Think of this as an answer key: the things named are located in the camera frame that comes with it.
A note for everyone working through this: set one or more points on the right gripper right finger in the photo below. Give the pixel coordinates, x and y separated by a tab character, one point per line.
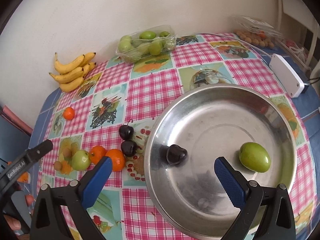
271	203

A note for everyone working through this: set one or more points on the person's hand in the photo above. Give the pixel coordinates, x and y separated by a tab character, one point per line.
8	227

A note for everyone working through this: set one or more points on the tangerine one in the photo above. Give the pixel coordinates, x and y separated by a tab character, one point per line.
118	159

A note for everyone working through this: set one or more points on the pink checkered tablecloth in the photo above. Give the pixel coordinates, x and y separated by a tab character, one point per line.
115	91

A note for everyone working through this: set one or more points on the silver metal bowl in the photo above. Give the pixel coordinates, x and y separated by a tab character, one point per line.
209	122

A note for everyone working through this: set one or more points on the brown longan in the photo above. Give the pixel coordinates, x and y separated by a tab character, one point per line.
66	152
57	165

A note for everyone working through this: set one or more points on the plastic tray of green fruits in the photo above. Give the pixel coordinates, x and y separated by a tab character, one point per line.
149	42

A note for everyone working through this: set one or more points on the clear box of longans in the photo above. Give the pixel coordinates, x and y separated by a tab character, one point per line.
256	31

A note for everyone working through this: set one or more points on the tangerine with stem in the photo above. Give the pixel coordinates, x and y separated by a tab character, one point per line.
96	153

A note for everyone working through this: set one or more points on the yellow banana bunch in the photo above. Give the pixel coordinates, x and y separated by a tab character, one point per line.
72	75

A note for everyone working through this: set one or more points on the green fruit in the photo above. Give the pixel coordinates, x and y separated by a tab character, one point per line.
81	160
254	157

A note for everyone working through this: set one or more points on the white plastic box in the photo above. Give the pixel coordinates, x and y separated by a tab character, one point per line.
290	80

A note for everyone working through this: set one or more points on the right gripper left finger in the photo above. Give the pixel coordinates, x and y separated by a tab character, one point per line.
48	221

